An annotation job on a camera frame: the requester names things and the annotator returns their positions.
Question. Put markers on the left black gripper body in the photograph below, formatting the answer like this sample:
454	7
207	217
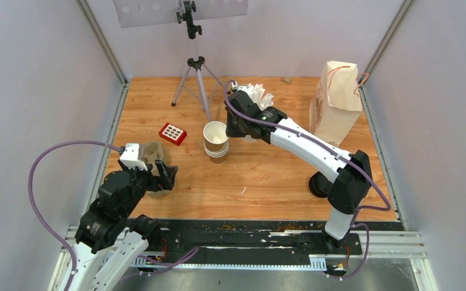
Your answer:
142	181

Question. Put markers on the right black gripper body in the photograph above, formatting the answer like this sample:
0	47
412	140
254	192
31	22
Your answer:
235	127

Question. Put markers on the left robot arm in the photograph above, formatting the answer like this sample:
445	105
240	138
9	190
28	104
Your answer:
108	240

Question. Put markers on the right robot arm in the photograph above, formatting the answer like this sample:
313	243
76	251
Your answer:
342	177

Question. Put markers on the kraft paper takeout bag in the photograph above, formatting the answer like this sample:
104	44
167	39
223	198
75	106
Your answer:
335	107

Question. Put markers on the white straw holder cup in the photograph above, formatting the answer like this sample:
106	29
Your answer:
249	138

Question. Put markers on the brown pulp cup carrier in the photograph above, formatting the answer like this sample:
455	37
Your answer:
154	151

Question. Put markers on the stack of paper cups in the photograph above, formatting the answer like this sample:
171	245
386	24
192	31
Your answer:
217	153

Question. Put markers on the bundle of wrapped straws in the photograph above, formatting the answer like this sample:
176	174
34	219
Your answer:
258	94

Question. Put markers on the red keypad box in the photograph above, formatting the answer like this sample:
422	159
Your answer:
173	134

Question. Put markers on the stack of black lids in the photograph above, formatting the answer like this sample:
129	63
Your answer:
319	185

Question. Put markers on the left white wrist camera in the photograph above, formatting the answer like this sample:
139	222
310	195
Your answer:
132	156

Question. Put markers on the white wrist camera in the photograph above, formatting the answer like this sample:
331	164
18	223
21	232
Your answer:
241	89
132	156

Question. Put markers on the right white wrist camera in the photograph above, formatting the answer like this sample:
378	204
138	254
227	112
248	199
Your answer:
241	89

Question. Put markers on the grey camera tripod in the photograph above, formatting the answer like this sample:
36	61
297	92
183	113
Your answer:
184	14

